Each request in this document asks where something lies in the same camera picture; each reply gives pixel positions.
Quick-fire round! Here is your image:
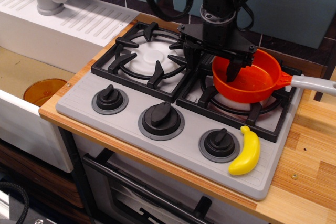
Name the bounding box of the yellow toy banana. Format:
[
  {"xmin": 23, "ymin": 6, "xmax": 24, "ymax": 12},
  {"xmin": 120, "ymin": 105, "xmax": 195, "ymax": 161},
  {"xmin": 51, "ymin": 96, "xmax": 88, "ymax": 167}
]
[{"xmin": 228, "ymin": 126, "xmax": 261, "ymax": 175}]

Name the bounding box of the black right stove knob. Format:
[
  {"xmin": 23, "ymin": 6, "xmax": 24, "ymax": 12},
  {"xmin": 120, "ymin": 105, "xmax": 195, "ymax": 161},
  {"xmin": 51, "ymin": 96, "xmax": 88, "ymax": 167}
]
[{"xmin": 198, "ymin": 128, "xmax": 240, "ymax": 163}]

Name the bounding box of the black stove knob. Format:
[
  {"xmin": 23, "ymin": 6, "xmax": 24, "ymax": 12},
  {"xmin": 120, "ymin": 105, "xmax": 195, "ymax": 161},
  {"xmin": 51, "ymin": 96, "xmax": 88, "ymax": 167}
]
[
  {"xmin": 91, "ymin": 84, "xmax": 129, "ymax": 115},
  {"xmin": 198, "ymin": 128, "xmax": 240, "ymax": 163},
  {"xmin": 138, "ymin": 102, "xmax": 185, "ymax": 141}
]

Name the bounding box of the black right burner grate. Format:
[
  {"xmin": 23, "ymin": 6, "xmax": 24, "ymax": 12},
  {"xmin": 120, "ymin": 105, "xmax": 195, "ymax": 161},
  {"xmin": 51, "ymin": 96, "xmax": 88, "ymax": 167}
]
[{"xmin": 176, "ymin": 56, "xmax": 303, "ymax": 143}]

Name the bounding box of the black burner grate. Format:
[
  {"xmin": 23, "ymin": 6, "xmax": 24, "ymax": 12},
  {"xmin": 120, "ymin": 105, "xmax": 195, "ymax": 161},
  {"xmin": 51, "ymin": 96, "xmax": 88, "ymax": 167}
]
[
  {"xmin": 176, "ymin": 56, "xmax": 303, "ymax": 143},
  {"xmin": 91, "ymin": 22, "xmax": 191, "ymax": 103}
]

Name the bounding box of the orange plastic cup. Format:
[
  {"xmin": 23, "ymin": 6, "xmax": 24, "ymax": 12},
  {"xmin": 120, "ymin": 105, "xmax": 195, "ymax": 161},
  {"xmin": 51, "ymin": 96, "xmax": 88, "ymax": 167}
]
[{"xmin": 23, "ymin": 78, "xmax": 67, "ymax": 107}]

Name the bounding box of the black middle stove knob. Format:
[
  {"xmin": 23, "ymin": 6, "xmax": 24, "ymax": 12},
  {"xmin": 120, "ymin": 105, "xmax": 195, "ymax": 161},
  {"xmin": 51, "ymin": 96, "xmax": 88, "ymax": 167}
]
[{"xmin": 138, "ymin": 102, "xmax": 185, "ymax": 141}]

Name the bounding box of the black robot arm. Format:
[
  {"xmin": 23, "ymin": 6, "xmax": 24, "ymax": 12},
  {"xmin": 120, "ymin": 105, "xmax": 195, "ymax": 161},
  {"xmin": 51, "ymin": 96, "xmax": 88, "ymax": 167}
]
[{"xmin": 178, "ymin": 0, "xmax": 257, "ymax": 82}]

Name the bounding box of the orange pot with grey handle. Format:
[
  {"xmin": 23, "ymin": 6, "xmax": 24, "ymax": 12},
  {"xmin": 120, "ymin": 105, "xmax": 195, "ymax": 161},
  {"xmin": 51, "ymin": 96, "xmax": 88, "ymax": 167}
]
[{"xmin": 212, "ymin": 49, "xmax": 335, "ymax": 103}]

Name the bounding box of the white toy sink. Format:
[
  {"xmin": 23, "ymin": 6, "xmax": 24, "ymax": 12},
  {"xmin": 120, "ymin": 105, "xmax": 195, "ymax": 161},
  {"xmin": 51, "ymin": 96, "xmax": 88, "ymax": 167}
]
[{"xmin": 1, "ymin": 0, "xmax": 138, "ymax": 173}]

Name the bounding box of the black braided cable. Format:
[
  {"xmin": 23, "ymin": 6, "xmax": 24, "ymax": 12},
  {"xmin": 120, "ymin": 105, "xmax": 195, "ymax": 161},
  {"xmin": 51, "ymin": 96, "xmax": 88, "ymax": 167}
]
[{"xmin": 0, "ymin": 181, "xmax": 30, "ymax": 221}]

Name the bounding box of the black left stove knob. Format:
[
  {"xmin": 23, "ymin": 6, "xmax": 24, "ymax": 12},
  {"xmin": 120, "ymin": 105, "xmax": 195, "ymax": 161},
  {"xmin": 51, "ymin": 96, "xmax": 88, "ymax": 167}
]
[{"xmin": 91, "ymin": 84, "xmax": 129, "ymax": 115}]

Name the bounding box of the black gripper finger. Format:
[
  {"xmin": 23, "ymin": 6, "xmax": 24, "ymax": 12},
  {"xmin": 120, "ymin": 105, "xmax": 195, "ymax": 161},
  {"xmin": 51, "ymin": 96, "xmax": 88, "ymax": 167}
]
[
  {"xmin": 183, "ymin": 41, "xmax": 202, "ymax": 70},
  {"xmin": 226, "ymin": 58, "xmax": 244, "ymax": 82}
]

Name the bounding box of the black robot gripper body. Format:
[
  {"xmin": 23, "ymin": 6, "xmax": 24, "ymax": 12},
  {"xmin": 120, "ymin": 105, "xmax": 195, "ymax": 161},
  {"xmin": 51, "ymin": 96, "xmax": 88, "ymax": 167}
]
[{"xmin": 178, "ymin": 4, "xmax": 257, "ymax": 67}]

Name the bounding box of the black left burner grate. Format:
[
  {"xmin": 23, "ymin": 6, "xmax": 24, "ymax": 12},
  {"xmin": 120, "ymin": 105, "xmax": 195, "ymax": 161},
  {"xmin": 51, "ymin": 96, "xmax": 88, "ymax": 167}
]
[{"xmin": 91, "ymin": 22, "xmax": 191, "ymax": 103}]

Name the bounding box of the toy oven door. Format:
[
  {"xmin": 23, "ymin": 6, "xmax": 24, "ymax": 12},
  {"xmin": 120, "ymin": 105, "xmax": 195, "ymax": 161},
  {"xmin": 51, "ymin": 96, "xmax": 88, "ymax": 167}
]
[{"xmin": 82, "ymin": 148, "xmax": 212, "ymax": 223}]

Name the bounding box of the grey toy stove top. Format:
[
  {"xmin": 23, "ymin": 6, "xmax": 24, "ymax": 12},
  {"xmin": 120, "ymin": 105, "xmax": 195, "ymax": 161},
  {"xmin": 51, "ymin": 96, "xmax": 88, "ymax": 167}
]
[{"xmin": 56, "ymin": 22, "xmax": 302, "ymax": 200}]

